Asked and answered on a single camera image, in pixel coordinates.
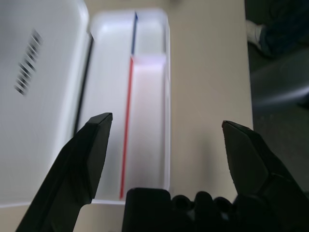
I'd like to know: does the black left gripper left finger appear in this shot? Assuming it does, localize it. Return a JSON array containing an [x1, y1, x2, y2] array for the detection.
[[15, 112, 113, 232]]

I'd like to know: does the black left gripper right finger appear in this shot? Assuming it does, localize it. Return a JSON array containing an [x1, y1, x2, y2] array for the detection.
[[222, 120, 309, 232]]

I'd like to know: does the white plastic pencil case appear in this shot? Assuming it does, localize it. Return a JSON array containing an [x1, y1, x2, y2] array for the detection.
[[0, 0, 172, 209]]

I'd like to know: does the dark blue bystander trouser leg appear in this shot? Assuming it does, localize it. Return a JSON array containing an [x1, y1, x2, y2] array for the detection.
[[259, 23, 309, 58]]

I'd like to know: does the white bystander shoe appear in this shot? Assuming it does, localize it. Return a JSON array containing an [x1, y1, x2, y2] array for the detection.
[[245, 19, 264, 48]]

